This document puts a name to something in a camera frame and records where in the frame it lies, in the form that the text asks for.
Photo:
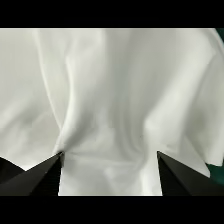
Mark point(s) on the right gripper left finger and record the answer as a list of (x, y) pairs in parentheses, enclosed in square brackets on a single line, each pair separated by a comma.
[(43, 178)]

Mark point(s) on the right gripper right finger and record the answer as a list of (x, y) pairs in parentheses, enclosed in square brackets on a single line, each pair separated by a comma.
[(178, 180)]

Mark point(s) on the white shirt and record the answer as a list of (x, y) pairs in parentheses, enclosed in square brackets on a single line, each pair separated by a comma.
[(113, 93)]

